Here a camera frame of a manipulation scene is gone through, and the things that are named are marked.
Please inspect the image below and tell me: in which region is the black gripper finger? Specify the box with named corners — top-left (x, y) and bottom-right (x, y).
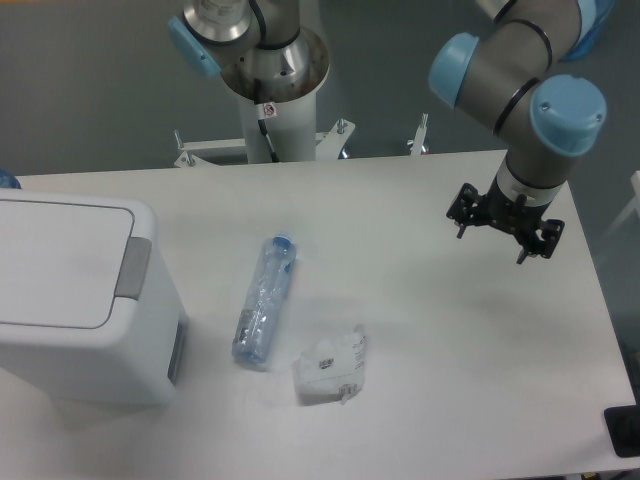
top-left (515, 219), bottom-right (565, 265)
top-left (446, 183), bottom-right (492, 239)

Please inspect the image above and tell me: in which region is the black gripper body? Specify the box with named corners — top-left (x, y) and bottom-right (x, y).
top-left (486, 177), bottom-right (548, 240)

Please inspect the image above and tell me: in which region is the white trash can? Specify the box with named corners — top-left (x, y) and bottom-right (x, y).
top-left (1, 189), bottom-right (188, 405)

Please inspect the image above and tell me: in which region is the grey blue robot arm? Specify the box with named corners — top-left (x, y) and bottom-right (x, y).
top-left (168, 1), bottom-right (613, 258)

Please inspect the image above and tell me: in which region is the black device at table edge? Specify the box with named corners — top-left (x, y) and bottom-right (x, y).
top-left (604, 405), bottom-right (639, 458)

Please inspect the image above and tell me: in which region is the clear plastic bag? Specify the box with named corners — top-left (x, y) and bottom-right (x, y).
top-left (292, 324), bottom-right (367, 405)

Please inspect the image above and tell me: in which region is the blue water jug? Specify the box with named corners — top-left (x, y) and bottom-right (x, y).
top-left (561, 0), bottom-right (616, 62)

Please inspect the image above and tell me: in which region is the clear plastic water bottle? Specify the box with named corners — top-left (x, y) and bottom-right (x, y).
top-left (231, 233), bottom-right (297, 369)

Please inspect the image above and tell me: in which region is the blue object at left edge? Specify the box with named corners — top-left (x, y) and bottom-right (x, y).
top-left (0, 168), bottom-right (22, 189)

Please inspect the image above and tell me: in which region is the white frame at right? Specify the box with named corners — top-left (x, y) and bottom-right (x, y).
top-left (597, 170), bottom-right (640, 249)

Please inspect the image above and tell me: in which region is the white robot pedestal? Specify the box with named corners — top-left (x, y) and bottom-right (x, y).
top-left (172, 29), bottom-right (432, 169)

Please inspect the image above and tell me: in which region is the black cable on pedestal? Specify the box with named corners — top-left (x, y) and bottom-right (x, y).
top-left (252, 79), bottom-right (280, 164)

